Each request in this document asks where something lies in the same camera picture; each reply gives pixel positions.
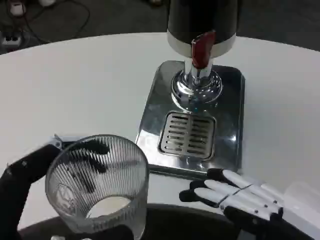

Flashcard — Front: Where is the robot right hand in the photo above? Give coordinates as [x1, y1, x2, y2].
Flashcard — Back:
[179, 167, 320, 240]

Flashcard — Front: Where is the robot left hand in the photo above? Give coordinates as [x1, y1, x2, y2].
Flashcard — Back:
[0, 136, 111, 240]

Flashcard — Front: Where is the clear ribbed glass cup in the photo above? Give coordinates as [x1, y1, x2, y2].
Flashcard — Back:
[44, 134, 150, 240]

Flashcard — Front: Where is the steel drip tray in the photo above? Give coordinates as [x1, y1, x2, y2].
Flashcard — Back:
[134, 60, 246, 176]

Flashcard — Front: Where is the slotted steel drain grid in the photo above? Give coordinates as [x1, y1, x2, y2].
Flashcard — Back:
[157, 111, 217, 159]

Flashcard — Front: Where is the white power strip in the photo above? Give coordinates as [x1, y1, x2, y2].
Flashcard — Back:
[0, 30, 23, 47]

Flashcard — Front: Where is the white plug adapter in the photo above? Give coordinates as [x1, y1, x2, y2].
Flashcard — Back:
[9, 0, 25, 16]

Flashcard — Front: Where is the red tap handle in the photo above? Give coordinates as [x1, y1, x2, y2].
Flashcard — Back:
[191, 30, 217, 70]

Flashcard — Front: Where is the black cable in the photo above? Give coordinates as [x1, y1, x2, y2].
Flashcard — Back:
[23, 0, 91, 44]

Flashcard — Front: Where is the black drink dispenser, chrome pedestal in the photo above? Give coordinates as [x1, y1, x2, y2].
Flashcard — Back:
[166, 0, 238, 111]

